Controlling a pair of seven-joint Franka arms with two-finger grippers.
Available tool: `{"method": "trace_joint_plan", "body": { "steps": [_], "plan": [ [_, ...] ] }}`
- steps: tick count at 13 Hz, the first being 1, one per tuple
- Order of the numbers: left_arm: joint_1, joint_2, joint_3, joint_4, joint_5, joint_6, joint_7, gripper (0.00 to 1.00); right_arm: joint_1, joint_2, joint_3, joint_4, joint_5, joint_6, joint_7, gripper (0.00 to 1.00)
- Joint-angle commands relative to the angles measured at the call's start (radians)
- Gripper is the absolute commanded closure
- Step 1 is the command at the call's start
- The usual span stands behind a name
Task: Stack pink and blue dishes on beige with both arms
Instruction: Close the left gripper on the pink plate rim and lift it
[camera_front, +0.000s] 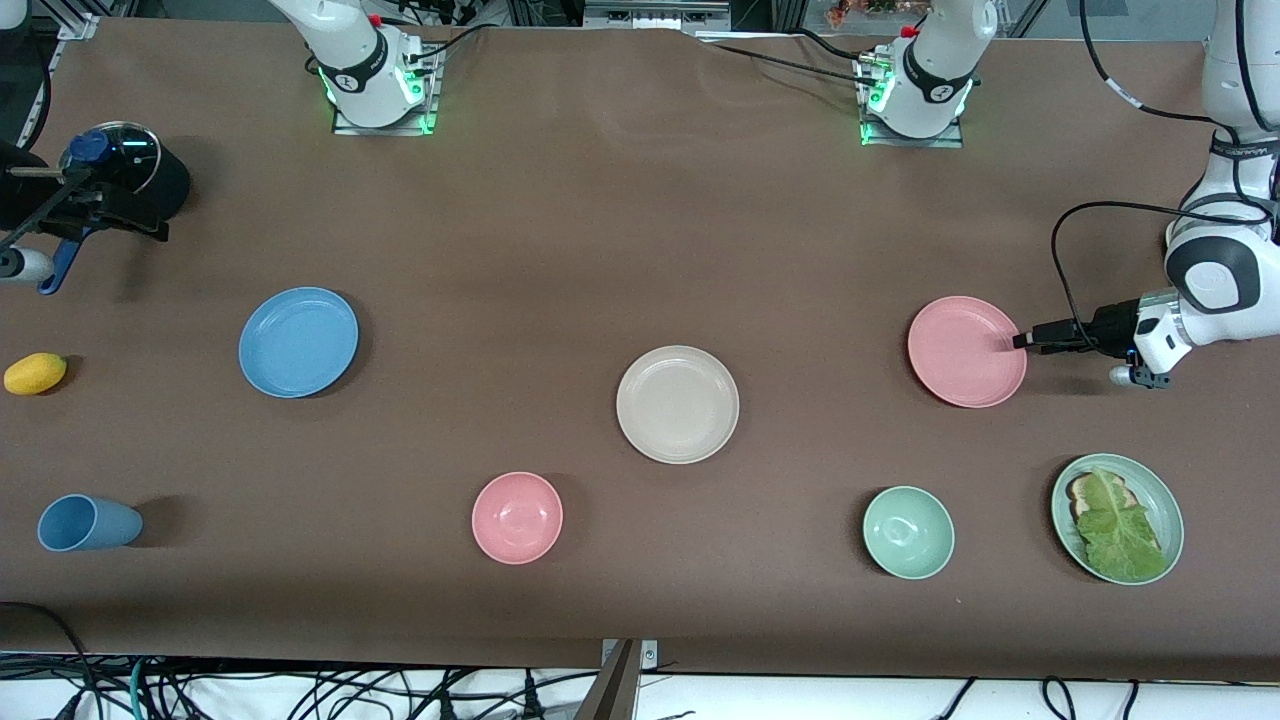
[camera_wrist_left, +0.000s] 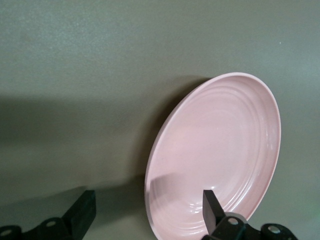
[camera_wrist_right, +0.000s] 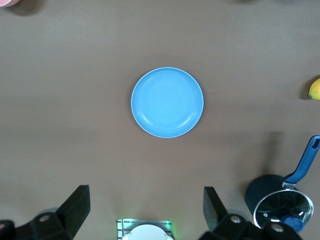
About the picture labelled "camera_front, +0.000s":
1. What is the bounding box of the colourful flower decoration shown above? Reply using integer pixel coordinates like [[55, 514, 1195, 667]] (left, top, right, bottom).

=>
[[825, 0, 936, 26]]

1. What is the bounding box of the thick black floor cable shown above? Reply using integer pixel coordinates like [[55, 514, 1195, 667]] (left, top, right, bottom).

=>
[[0, 600, 101, 720]]

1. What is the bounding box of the metal table bracket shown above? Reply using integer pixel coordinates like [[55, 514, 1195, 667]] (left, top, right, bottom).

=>
[[600, 638, 659, 673]]

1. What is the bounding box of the beige plate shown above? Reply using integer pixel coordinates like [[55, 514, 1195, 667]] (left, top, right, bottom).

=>
[[615, 345, 741, 465]]

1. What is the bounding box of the blue plate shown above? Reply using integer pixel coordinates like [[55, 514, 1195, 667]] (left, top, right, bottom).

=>
[[238, 287, 360, 399]]

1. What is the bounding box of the small pink bowl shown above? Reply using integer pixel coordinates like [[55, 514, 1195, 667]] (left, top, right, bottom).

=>
[[471, 471, 564, 566]]

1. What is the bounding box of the green plate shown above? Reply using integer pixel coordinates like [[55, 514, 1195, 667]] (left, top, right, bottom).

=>
[[1050, 453, 1186, 586]]

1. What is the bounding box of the toasted bread slice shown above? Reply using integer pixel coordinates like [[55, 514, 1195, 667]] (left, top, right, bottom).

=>
[[1066, 472, 1131, 521]]

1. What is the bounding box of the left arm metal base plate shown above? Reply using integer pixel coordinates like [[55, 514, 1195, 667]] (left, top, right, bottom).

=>
[[858, 55, 966, 149]]

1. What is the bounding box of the grey metal box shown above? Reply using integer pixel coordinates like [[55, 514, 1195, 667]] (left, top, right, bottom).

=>
[[583, 0, 733, 31]]

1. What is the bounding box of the brown table mat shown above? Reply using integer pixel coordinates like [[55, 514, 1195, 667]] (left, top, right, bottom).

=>
[[0, 15, 1280, 683]]

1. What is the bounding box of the green lettuce leaf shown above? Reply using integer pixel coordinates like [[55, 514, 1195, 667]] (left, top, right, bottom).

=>
[[1075, 467, 1169, 583]]

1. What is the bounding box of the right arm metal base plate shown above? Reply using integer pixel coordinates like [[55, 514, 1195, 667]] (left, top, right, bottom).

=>
[[332, 45, 441, 136]]

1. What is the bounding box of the left base black cable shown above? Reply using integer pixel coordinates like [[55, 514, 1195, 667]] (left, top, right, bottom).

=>
[[780, 25, 873, 63], [700, 38, 881, 89]]

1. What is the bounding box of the yellow lemon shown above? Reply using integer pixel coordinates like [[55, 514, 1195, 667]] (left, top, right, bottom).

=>
[[3, 352, 68, 396]]

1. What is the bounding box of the base black cable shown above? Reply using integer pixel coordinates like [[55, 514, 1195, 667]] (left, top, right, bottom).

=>
[[780, 25, 873, 63], [400, 20, 501, 66], [700, 38, 881, 89]]

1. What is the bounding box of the black pot with blue handle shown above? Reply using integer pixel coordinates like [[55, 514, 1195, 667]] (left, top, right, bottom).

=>
[[38, 120, 192, 297]]

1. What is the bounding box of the pink plate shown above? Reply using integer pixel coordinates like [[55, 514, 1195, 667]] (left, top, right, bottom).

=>
[[907, 296, 1029, 409]]

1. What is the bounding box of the glass lid with blue knob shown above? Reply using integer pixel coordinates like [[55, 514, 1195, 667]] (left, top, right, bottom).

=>
[[57, 121, 162, 201]]

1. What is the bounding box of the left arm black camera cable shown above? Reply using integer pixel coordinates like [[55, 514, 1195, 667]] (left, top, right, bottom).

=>
[[1050, 0, 1280, 326]]

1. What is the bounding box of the small green bowl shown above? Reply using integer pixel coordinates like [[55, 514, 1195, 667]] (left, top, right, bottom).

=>
[[862, 486, 956, 580]]

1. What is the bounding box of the blue cup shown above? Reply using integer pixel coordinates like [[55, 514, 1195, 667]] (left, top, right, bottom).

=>
[[37, 494, 144, 553]]

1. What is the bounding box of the right base black cable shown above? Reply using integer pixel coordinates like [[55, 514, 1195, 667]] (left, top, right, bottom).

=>
[[400, 20, 501, 66]]

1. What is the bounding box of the dark slanted pole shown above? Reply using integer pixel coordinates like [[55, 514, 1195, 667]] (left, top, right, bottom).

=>
[[575, 640, 641, 720]]

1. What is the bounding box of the aluminium frame profile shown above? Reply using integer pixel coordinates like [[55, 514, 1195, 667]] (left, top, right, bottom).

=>
[[55, 0, 136, 41]]

